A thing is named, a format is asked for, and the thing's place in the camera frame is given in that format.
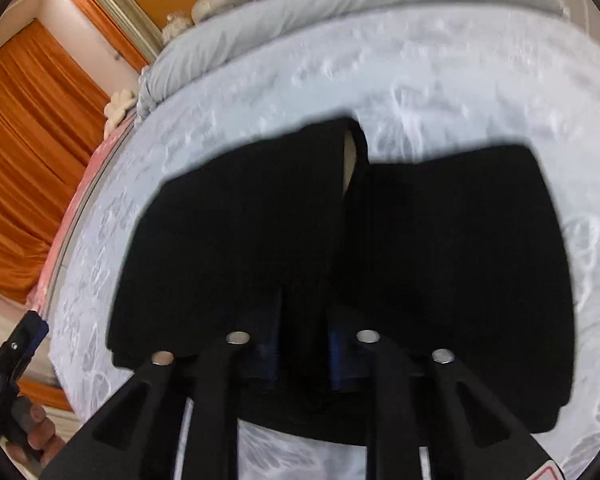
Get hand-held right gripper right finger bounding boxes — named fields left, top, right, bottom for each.
left=327, top=310, right=566, bottom=480

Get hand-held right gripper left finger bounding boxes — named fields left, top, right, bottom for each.
left=40, top=304, right=286, bottom=480

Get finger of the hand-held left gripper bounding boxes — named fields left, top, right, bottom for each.
left=0, top=311, right=50, bottom=378

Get black pants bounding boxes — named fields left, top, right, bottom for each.
left=106, top=117, right=577, bottom=446

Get person's left hand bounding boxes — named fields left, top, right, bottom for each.
left=14, top=399, right=67, bottom=457

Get pink bedding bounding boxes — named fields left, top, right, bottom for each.
left=26, top=112, right=137, bottom=312

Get wide orange curtain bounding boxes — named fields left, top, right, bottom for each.
left=0, top=19, right=112, bottom=306

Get white flower-shaped cushion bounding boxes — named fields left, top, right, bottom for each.
left=102, top=89, right=137, bottom=134

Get grey duvet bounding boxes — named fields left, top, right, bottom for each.
left=137, top=0, right=571, bottom=117

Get narrow orange curtain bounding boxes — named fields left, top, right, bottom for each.
left=54, top=0, right=152, bottom=75

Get white fluffy decoration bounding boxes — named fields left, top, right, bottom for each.
left=161, top=10, right=194, bottom=44

